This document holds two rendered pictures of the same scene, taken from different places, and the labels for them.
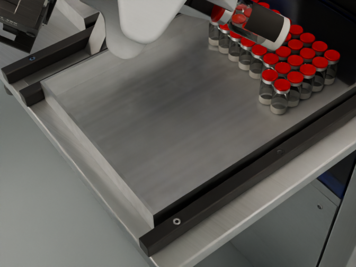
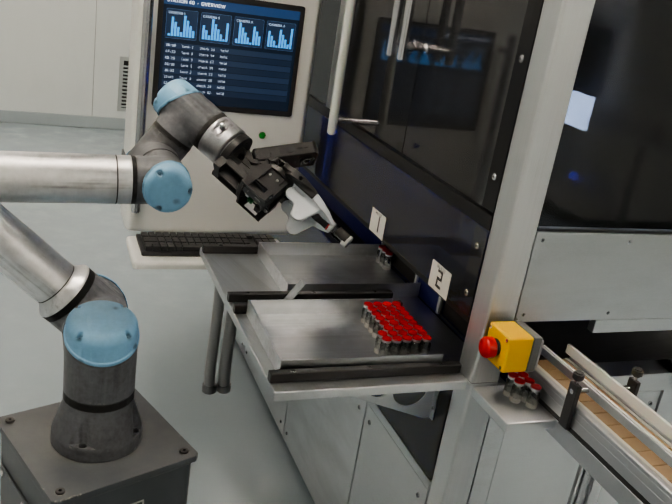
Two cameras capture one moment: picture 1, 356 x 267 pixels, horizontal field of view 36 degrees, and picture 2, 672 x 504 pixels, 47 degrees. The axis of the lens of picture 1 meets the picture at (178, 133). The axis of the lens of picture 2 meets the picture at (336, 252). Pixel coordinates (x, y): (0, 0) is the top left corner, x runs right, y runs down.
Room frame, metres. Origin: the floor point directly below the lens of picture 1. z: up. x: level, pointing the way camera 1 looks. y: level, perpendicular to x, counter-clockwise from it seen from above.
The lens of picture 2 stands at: (-0.92, -0.30, 1.62)
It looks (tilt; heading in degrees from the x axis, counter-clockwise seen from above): 20 degrees down; 12
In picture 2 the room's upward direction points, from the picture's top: 9 degrees clockwise
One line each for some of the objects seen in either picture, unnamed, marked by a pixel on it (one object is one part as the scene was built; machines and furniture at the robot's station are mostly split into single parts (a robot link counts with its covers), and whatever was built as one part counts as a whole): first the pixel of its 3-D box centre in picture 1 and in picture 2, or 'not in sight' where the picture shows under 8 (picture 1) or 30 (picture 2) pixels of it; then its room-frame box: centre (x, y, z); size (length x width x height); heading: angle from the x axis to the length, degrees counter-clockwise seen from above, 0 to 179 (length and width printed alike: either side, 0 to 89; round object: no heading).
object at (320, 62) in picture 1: (276, 44); (399, 329); (0.59, -0.14, 0.90); 0.18 x 0.02 x 0.05; 35
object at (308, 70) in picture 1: (264, 51); (390, 329); (0.58, -0.13, 0.90); 0.18 x 0.02 x 0.05; 35
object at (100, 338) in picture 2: not in sight; (100, 349); (0.12, 0.29, 0.96); 0.13 x 0.12 x 0.14; 35
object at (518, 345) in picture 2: not in sight; (511, 346); (0.45, -0.37, 1.00); 0.08 x 0.07 x 0.07; 125
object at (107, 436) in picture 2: not in sight; (98, 411); (0.11, 0.28, 0.84); 0.15 x 0.15 x 0.10
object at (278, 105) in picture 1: (280, 97); (385, 347); (0.49, -0.13, 0.90); 0.02 x 0.02 x 0.05
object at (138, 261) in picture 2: not in sight; (208, 248); (1.04, 0.49, 0.79); 0.45 x 0.28 x 0.03; 125
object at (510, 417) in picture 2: not in sight; (519, 406); (0.46, -0.41, 0.87); 0.14 x 0.13 x 0.02; 125
